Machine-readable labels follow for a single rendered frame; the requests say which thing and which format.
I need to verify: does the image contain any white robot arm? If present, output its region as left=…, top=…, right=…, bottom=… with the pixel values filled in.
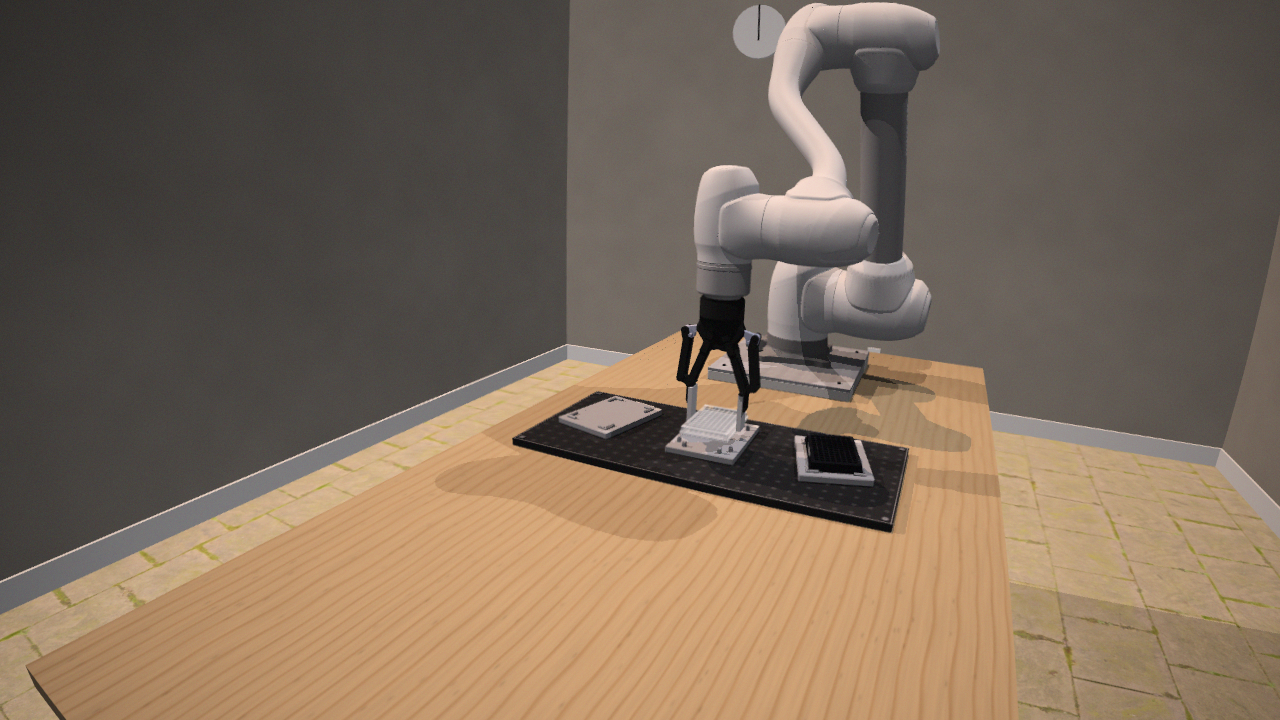
left=694, top=3, right=940, bottom=368

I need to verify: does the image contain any black well plate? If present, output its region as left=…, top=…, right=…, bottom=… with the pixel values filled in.
left=805, top=433, right=863, bottom=474

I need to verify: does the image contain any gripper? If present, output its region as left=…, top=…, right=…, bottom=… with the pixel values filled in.
left=676, top=295, right=762, bottom=432

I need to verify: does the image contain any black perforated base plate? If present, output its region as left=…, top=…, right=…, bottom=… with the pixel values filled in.
left=512, top=391, right=909, bottom=533

